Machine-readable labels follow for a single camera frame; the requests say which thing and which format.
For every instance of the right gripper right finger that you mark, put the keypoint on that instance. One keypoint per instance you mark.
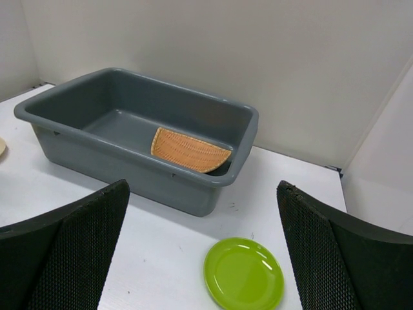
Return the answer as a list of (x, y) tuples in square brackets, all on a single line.
[(340, 261)]

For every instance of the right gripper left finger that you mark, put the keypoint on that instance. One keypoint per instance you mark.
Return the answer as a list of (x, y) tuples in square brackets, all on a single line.
[(60, 259)]

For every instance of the green plastic plate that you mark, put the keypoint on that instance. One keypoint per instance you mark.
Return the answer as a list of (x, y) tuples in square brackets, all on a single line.
[(240, 273)]

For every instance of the cream ceramic plate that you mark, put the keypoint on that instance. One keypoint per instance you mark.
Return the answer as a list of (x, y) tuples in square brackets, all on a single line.
[(3, 147)]

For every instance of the woven orange triangular basket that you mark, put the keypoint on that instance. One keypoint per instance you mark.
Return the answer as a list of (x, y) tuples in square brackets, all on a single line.
[(187, 151)]

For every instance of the grey plastic bin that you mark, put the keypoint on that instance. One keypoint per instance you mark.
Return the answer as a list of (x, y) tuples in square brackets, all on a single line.
[(102, 125)]

